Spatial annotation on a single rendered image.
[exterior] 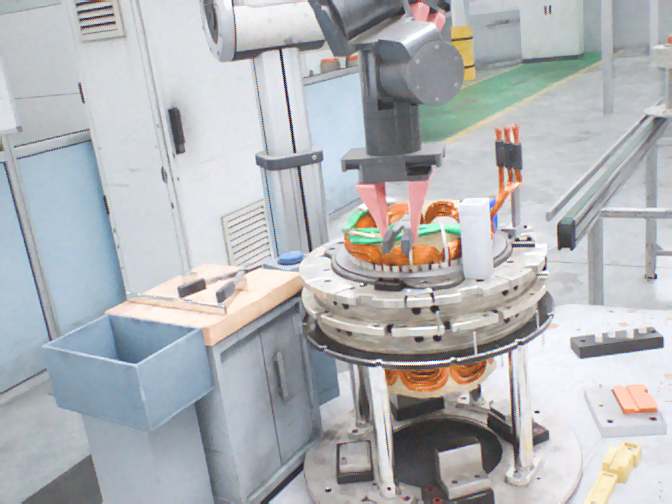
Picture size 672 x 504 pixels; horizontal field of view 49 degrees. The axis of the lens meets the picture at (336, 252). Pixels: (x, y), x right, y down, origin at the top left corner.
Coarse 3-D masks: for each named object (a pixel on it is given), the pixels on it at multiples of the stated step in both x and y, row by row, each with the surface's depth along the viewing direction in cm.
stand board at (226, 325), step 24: (168, 288) 105; (216, 288) 103; (264, 288) 100; (288, 288) 102; (120, 312) 98; (144, 312) 97; (168, 312) 96; (192, 312) 95; (240, 312) 94; (264, 312) 98; (216, 336) 90
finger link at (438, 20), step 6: (408, 0) 86; (414, 0) 86; (420, 0) 86; (426, 0) 87; (432, 0) 88; (432, 6) 88; (432, 12) 90; (438, 12) 90; (444, 12) 91; (432, 18) 90; (438, 18) 90; (444, 18) 91; (438, 24) 90
